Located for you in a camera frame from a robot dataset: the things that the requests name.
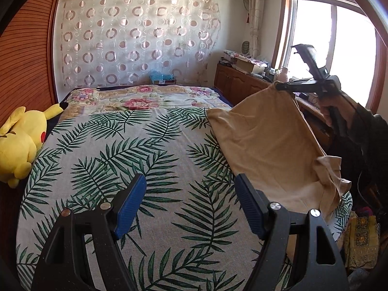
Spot beige printed t-shirt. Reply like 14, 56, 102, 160
207, 103, 351, 221

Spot person's right forearm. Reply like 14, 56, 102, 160
348, 104, 388, 171

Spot person's right hand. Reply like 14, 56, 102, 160
318, 93, 358, 129

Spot pink bottle on cabinet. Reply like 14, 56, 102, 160
277, 67, 288, 83

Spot cardboard box on cabinet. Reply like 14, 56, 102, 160
235, 58, 267, 74

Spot wooden side cabinet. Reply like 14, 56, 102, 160
214, 64, 334, 151

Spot window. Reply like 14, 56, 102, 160
271, 0, 387, 112

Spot yellow patterned bag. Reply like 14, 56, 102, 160
344, 216, 380, 270

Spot patterned window drape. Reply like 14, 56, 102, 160
249, 0, 264, 58

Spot blue toy on headboard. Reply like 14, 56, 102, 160
149, 70, 176, 85

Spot palm leaf bed sheet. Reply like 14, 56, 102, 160
16, 106, 348, 290

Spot yellow Pikachu plush toy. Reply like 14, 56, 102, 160
0, 104, 63, 188

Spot floral quilt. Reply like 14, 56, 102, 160
60, 85, 230, 121

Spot brown louvered wardrobe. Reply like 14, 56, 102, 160
1, 0, 58, 123

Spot circle pattern wall curtain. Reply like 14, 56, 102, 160
58, 0, 221, 89

